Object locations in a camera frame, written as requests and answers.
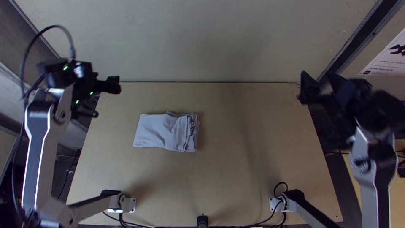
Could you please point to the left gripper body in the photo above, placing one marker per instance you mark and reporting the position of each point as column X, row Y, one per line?
column 106, row 85

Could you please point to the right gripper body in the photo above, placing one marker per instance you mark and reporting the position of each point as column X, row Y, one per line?
column 332, row 93

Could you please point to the grey t-shirt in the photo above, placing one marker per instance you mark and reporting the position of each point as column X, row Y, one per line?
column 167, row 131

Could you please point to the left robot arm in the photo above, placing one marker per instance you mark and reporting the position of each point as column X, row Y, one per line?
column 39, row 142

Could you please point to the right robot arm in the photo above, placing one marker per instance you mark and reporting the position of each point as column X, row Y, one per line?
column 375, row 164

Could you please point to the white paper sign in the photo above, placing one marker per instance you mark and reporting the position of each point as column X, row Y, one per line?
column 387, row 55

